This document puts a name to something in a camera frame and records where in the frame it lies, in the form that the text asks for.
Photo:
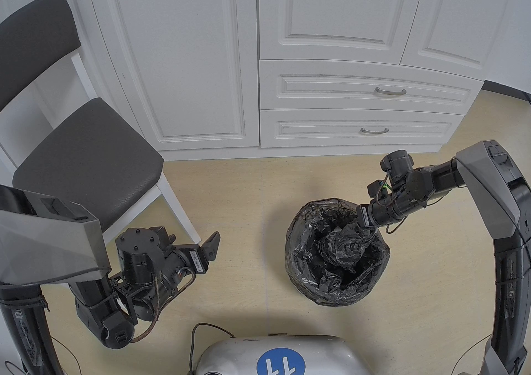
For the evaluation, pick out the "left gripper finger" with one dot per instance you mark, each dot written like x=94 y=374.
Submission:
x=210 y=247

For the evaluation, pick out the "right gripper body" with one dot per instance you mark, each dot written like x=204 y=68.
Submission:
x=385 y=211

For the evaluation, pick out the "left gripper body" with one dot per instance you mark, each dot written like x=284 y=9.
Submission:
x=186 y=263

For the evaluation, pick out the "black plastic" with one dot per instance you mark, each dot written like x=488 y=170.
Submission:
x=344 y=249

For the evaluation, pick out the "black plastic bag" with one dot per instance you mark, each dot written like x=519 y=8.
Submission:
x=303 y=274

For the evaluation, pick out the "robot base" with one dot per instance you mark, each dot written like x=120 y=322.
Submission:
x=332 y=356

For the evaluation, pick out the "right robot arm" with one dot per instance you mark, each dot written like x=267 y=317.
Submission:
x=493 y=182

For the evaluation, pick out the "white chair grey cushions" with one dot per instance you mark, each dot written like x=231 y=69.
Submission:
x=91 y=157

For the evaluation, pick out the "white wardrobe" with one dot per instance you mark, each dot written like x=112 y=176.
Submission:
x=186 y=54

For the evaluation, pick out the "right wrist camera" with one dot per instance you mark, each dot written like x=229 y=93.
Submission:
x=378 y=189

